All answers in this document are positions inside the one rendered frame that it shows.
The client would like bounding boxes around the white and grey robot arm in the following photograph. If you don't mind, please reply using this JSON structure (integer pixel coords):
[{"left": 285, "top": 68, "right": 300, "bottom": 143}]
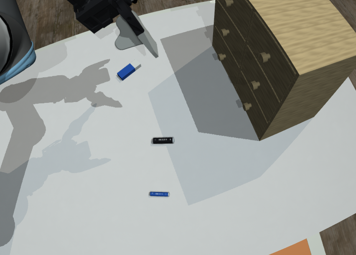
[{"left": 0, "top": 0, "right": 36, "bottom": 85}]

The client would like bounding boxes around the dark wooden drawer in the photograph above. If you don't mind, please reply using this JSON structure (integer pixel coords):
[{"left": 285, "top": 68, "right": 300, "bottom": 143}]
[
  {"left": 248, "top": 12, "right": 296, "bottom": 100},
  {"left": 215, "top": 0, "right": 246, "bottom": 65},
  {"left": 214, "top": 26, "right": 240, "bottom": 86},
  {"left": 236, "top": 71, "right": 268, "bottom": 137},
  {"left": 220, "top": 0, "right": 252, "bottom": 38},
  {"left": 242, "top": 45, "right": 280, "bottom": 121}
]

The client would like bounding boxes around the blue and white eraser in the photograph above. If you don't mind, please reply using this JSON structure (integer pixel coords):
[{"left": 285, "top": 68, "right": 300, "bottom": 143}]
[{"left": 117, "top": 59, "right": 141, "bottom": 80}]

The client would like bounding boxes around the black aa battery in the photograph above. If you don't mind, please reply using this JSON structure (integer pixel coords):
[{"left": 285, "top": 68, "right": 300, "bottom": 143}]
[{"left": 153, "top": 137, "right": 175, "bottom": 144}]

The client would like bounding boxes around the brown wooden chest of drawers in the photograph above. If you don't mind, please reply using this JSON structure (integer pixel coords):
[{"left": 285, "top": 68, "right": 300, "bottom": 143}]
[{"left": 219, "top": 0, "right": 356, "bottom": 141}]

